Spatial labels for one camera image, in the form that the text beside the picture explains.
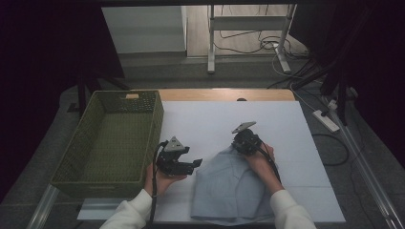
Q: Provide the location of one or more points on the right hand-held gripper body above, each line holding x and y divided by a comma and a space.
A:
246, 141

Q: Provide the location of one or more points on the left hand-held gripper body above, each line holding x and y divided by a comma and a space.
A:
172, 160

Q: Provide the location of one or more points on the light blue cloth garment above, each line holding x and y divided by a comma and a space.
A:
229, 191

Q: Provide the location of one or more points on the person's left hand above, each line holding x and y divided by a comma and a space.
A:
162, 183

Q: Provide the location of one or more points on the person's right hand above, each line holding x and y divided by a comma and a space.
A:
262, 165

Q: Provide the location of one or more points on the black table grommet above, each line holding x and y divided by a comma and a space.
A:
241, 99

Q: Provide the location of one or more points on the green woven basket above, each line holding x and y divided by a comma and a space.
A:
111, 143

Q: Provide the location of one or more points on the white power strip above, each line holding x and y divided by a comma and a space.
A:
325, 120

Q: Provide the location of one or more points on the black stand with long bar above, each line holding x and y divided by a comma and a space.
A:
340, 95

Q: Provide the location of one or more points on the black stand with angled legs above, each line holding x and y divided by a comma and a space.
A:
82, 92

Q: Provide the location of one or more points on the white panel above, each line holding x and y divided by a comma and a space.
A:
143, 28

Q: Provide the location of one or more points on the dark curtain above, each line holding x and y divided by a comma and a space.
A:
366, 47
38, 63

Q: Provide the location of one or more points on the white metal desk frame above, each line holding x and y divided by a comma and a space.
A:
246, 23

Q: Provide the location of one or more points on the long aluminium rail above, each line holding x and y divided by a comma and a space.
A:
369, 178

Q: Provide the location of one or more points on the short aluminium rail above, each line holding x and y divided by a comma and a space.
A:
43, 206

